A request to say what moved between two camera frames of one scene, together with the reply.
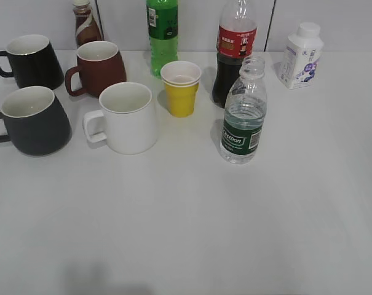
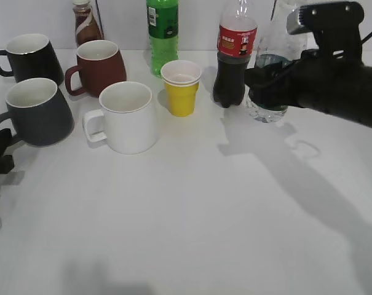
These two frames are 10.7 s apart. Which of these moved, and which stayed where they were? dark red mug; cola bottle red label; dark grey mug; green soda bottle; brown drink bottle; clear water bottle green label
Moved: clear water bottle green label; dark grey mug
Stayed: cola bottle red label; brown drink bottle; dark red mug; green soda bottle
